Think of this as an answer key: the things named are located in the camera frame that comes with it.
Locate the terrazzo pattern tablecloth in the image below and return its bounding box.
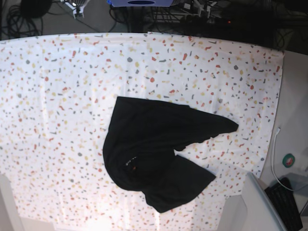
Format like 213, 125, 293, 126
0, 33, 284, 231

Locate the black t-shirt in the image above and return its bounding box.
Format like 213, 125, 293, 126
103, 97, 238, 213

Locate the green tape roll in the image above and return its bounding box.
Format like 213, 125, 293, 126
282, 154, 295, 168

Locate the white charging cable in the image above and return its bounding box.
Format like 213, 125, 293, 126
270, 127, 295, 192

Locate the white panel left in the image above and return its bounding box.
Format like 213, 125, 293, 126
0, 174, 25, 231

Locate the black keyboard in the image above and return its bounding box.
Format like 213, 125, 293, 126
265, 183, 303, 231

